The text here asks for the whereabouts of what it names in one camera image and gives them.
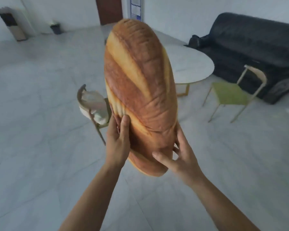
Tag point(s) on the person's left hand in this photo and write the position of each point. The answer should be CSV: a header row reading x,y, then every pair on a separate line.
x,y
118,146

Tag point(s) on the person's right hand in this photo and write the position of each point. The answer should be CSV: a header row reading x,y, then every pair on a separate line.
x,y
185,163

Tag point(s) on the white and pink pillow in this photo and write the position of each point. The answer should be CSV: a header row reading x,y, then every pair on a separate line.
x,y
96,105

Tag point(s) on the green seat wooden chair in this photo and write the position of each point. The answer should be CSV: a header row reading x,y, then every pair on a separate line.
x,y
228,93
80,97

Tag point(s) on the bread loaf shaped pillow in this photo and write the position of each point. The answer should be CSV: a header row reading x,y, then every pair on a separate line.
x,y
139,81

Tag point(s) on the black sofa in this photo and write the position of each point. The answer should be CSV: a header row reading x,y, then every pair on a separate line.
x,y
250,38

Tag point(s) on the person's right forearm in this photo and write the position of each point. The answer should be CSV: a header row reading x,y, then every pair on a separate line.
x,y
221,209

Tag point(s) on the person's left forearm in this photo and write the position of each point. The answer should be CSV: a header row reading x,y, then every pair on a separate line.
x,y
91,202

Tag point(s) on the white oval coffee table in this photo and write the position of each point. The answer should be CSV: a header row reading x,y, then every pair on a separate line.
x,y
190,64

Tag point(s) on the dark trash bin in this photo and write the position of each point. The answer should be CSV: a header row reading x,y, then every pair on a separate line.
x,y
56,29

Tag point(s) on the brown door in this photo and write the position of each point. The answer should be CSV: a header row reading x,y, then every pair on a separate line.
x,y
108,9

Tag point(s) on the white standing appliance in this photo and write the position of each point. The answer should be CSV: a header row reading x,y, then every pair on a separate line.
x,y
12,24

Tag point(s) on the wall poster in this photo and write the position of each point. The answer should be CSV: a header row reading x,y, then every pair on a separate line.
x,y
136,8

